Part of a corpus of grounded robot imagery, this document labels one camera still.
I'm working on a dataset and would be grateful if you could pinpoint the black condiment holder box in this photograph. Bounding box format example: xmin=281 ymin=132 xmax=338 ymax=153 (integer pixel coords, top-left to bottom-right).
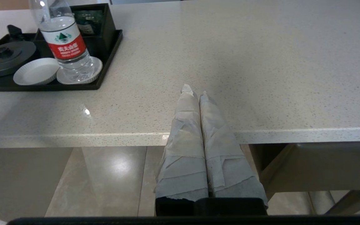
xmin=33 ymin=3 xmax=117 ymax=58

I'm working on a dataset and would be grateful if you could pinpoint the red-capped plastic water bottle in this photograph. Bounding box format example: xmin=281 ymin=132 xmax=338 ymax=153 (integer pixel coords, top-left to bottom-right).
xmin=28 ymin=0 xmax=95 ymax=82

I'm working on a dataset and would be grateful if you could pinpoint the white paper coaster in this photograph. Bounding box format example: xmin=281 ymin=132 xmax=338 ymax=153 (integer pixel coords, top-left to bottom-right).
xmin=57 ymin=56 xmax=103 ymax=85
xmin=13 ymin=58 xmax=60 ymax=86

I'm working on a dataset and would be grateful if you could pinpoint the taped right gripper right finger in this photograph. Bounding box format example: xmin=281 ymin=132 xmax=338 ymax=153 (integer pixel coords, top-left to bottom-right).
xmin=199 ymin=91 xmax=268 ymax=208

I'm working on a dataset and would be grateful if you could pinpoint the black serving tray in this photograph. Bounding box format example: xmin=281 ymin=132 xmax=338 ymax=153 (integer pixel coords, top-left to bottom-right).
xmin=0 ymin=30 xmax=123 ymax=92

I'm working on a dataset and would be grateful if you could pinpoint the black round kettle base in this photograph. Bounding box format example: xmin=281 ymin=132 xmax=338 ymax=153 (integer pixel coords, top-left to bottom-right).
xmin=0 ymin=41 xmax=37 ymax=78

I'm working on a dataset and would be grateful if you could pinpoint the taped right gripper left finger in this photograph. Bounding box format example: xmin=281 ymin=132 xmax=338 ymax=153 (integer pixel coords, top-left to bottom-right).
xmin=154 ymin=84 xmax=208 ymax=202

